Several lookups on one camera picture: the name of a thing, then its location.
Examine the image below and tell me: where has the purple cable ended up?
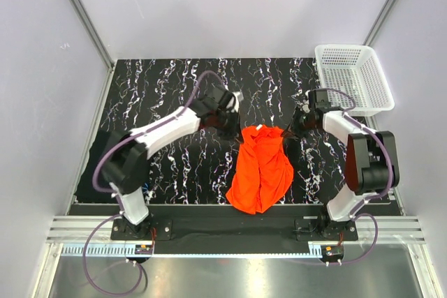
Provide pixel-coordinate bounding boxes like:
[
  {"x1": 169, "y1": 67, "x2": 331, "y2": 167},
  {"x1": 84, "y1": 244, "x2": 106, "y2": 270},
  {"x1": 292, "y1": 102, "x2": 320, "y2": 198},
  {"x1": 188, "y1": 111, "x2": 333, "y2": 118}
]
[
  {"x1": 82, "y1": 70, "x2": 228, "y2": 295},
  {"x1": 286, "y1": 89, "x2": 392, "y2": 265}
]

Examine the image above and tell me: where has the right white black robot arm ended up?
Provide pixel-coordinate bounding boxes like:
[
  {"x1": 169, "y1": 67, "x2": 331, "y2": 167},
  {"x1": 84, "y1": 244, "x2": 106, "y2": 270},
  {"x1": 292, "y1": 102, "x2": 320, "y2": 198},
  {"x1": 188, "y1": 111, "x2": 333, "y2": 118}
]
[{"x1": 281, "y1": 89, "x2": 400, "y2": 240}]

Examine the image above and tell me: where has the folded black t-shirt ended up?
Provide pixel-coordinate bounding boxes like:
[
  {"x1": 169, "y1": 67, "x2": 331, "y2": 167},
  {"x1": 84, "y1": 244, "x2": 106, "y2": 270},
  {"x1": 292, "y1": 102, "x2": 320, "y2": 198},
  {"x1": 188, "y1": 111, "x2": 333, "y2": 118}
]
[{"x1": 74, "y1": 130, "x2": 115, "y2": 204}]

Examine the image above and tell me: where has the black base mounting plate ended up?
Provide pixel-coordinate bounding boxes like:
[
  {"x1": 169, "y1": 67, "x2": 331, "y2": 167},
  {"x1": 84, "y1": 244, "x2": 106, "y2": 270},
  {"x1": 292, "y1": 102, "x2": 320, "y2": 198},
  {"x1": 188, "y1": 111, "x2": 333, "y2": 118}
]
[{"x1": 110, "y1": 204, "x2": 358, "y2": 241}]

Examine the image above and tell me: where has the white plastic basket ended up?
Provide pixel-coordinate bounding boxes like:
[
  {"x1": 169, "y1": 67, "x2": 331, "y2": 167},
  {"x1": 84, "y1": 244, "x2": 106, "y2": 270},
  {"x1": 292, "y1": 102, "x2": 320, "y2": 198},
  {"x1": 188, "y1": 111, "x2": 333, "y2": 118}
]
[{"x1": 314, "y1": 44, "x2": 395, "y2": 117}]

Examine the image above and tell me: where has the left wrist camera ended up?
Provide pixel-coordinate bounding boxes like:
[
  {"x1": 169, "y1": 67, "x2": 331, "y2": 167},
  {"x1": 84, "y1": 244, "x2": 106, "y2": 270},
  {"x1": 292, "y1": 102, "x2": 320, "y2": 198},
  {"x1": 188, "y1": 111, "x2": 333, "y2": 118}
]
[{"x1": 226, "y1": 91, "x2": 244, "y2": 112}]

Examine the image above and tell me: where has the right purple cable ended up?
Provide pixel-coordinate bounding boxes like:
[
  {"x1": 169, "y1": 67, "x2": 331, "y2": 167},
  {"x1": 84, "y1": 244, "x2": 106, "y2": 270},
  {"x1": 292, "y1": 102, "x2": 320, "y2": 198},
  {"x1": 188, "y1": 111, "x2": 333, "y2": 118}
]
[{"x1": 286, "y1": 89, "x2": 392, "y2": 265}]

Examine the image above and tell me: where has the orange connector box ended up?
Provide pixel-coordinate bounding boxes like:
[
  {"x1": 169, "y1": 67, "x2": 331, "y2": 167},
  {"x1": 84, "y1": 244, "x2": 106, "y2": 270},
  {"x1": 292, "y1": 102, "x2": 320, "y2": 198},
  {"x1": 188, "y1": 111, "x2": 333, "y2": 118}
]
[
  {"x1": 135, "y1": 244, "x2": 154, "y2": 255},
  {"x1": 322, "y1": 245, "x2": 344, "y2": 259}
]

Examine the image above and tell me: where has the aluminium frame rail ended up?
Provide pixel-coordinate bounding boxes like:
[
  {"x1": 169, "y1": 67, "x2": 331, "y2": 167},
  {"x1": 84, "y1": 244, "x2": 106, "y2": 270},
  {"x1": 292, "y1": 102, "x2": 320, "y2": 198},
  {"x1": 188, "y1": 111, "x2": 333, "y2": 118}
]
[{"x1": 47, "y1": 216, "x2": 425, "y2": 244}]

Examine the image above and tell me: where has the right orange connector box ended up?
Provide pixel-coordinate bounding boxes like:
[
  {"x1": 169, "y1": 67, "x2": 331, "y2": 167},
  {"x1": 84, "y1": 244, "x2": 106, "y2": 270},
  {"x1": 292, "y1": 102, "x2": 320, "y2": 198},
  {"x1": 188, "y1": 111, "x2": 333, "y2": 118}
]
[{"x1": 322, "y1": 245, "x2": 344, "y2": 259}]

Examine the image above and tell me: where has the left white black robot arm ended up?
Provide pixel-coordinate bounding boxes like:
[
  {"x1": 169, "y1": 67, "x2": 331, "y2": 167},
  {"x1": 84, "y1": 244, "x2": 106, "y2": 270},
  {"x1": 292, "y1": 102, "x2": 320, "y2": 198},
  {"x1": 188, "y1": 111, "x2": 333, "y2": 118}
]
[{"x1": 92, "y1": 87, "x2": 243, "y2": 239}]

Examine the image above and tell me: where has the orange t-shirt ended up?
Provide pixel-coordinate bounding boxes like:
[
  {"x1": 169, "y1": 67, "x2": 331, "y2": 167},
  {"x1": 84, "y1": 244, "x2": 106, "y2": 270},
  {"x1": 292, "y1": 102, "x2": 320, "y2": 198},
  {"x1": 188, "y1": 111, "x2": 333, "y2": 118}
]
[{"x1": 226, "y1": 125, "x2": 294, "y2": 215}]

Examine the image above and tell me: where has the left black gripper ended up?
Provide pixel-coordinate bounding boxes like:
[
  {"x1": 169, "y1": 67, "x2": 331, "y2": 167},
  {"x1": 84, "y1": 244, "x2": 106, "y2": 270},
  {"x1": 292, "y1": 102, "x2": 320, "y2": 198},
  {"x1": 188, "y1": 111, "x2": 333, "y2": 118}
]
[{"x1": 213, "y1": 109, "x2": 244, "y2": 144}]

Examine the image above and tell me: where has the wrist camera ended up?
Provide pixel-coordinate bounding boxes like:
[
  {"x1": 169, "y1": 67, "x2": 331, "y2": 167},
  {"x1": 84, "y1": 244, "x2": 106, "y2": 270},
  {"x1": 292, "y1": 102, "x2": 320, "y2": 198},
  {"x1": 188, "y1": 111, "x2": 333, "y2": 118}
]
[
  {"x1": 301, "y1": 90, "x2": 311, "y2": 113},
  {"x1": 226, "y1": 91, "x2": 244, "y2": 112}
]

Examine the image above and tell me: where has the left orange connector box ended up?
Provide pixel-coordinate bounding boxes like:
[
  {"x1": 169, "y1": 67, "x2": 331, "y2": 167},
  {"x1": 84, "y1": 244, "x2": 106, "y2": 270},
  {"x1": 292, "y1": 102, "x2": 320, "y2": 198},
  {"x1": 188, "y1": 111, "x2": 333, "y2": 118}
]
[{"x1": 135, "y1": 244, "x2": 154, "y2": 255}]

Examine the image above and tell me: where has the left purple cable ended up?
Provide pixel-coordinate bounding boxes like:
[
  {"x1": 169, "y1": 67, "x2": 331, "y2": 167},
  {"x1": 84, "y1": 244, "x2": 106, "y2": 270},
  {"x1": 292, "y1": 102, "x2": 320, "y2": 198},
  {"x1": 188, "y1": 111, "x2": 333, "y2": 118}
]
[{"x1": 82, "y1": 70, "x2": 228, "y2": 295}]

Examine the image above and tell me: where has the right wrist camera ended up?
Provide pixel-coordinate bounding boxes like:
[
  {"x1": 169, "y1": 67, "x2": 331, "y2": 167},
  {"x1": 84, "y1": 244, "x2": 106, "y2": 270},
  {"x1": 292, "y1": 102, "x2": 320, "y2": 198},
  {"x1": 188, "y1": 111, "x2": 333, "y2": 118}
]
[{"x1": 301, "y1": 90, "x2": 311, "y2": 113}]

